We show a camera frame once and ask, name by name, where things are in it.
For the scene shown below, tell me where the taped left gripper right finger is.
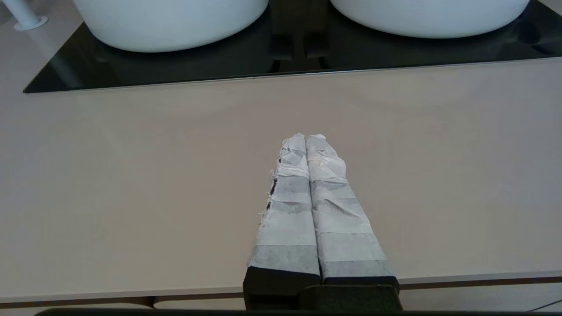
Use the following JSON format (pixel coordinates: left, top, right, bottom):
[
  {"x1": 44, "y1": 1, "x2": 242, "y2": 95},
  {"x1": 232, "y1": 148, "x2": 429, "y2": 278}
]
[{"x1": 306, "y1": 134, "x2": 400, "y2": 291}]

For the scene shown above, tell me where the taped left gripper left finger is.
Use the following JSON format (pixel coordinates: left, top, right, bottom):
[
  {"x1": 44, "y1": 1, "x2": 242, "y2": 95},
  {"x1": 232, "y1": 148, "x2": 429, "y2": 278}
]
[{"x1": 244, "y1": 133, "x2": 321, "y2": 309}]

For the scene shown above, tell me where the shallow white pot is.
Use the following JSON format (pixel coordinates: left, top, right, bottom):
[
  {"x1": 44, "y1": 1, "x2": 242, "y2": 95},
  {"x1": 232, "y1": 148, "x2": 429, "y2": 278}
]
[{"x1": 72, "y1": 0, "x2": 269, "y2": 53}]

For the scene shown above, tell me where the deep white pot steel interior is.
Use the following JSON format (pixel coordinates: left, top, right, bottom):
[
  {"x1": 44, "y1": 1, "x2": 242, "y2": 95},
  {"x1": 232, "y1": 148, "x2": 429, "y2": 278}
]
[{"x1": 329, "y1": 0, "x2": 530, "y2": 39}]

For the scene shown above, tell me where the black glass induction cooktop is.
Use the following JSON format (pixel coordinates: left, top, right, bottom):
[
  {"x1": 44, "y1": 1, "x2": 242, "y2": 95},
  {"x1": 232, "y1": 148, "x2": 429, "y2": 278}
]
[{"x1": 23, "y1": 0, "x2": 562, "y2": 93}]

